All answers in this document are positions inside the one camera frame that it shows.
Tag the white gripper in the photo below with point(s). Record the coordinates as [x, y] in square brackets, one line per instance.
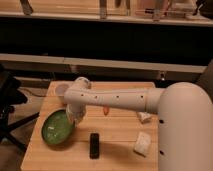
[75, 114]

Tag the green ceramic bowl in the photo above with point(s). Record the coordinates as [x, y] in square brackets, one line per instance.
[56, 129]

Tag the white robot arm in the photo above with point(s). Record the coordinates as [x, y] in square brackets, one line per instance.
[185, 112]

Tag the clear plastic cup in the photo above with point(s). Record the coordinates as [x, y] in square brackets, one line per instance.
[61, 89]

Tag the orange carrot toy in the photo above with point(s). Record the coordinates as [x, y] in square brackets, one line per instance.
[106, 110]

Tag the small white crumpled object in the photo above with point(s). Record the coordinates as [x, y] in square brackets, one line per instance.
[144, 117]

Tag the black office chair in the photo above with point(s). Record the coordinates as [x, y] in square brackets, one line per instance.
[9, 97]

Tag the white folded cloth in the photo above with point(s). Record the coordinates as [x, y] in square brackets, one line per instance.
[142, 143]

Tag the long wooden shelf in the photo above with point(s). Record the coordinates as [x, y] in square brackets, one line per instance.
[103, 63]

